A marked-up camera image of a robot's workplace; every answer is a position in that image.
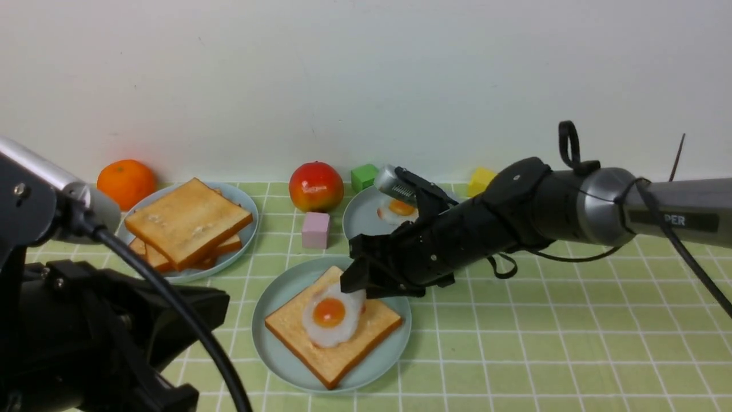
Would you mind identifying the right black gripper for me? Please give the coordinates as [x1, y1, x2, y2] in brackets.
[340, 201, 520, 299]

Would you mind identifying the fried egg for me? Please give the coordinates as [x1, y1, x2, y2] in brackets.
[301, 282, 366, 348]
[376, 196, 419, 227]

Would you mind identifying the toast slice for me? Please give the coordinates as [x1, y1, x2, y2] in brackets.
[130, 237, 217, 274]
[140, 235, 242, 274]
[124, 177, 254, 272]
[253, 259, 411, 391]

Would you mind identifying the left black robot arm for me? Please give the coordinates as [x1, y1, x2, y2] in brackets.
[2, 137, 252, 411]

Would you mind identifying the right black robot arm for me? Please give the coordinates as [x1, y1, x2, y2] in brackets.
[340, 157, 731, 298]

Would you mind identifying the grey blue egg plate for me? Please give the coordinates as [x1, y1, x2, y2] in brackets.
[343, 186, 399, 239]

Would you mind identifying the pink cube block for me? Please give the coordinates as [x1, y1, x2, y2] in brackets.
[301, 212, 331, 250]

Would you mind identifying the teal front plate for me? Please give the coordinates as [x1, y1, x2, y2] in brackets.
[251, 256, 412, 393]

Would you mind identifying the green cube block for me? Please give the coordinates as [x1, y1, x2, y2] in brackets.
[350, 164, 379, 193]

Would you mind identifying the red yellow apple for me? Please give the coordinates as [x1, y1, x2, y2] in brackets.
[289, 161, 344, 213]

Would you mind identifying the yellow cube block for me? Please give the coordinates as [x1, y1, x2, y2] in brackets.
[466, 167, 497, 197]

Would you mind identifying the blue bread plate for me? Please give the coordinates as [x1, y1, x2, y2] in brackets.
[117, 182, 260, 283]

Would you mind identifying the orange tangerine fruit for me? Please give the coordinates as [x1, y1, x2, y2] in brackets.
[97, 159, 157, 212]

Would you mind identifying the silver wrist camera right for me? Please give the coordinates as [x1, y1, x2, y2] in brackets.
[374, 165, 458, 213]

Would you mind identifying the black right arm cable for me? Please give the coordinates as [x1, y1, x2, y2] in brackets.
[486, 120, 732, 320]

